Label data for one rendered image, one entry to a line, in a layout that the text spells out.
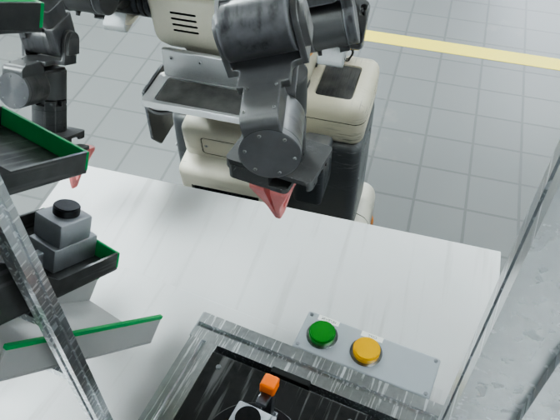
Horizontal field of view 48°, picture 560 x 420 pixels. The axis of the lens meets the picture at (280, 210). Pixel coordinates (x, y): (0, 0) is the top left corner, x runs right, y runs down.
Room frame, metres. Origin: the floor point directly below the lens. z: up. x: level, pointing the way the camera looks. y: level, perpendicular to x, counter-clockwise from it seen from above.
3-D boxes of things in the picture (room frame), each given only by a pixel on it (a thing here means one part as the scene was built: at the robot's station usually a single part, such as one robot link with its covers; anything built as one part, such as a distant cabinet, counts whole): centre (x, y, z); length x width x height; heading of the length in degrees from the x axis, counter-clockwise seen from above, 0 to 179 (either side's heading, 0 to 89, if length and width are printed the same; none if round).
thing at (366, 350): (0.47, -0.13, 0.96); 0.04 x 0.04 x 0.02
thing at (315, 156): (0.51, 0.00, 1.34); 0.10 x 0.07 x 0.07; 66
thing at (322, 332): (0.50, -0.06, 0.96); 0.04 x 0.04 x 0.02
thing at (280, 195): (0.51, 0.01, 1.27); 0.07 x 0.07 x 0.09; 66
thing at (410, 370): (0.47, -0.13, 0.93); 0.21 x 0.07 x 0.06; 66
